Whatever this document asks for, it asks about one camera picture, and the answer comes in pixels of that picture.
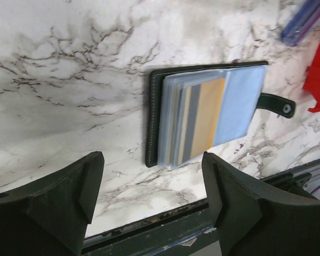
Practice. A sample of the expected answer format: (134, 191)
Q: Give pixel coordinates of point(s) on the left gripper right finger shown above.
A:
(255, 218)

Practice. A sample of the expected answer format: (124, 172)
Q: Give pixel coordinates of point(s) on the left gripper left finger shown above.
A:
(49, 216)

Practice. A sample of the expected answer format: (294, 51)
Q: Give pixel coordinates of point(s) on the black card holder wallet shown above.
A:
(243, 95)

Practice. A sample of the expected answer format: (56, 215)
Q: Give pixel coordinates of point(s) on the gold magnetic stripe card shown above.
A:
(198, 119)

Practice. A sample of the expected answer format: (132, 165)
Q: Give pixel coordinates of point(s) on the blue red screwdriver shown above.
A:
(302, 22)

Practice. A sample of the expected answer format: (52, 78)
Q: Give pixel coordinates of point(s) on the aluminium frame rail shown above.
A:
(302, 180)

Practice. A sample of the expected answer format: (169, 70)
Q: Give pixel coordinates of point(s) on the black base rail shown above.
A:
(180, 231)

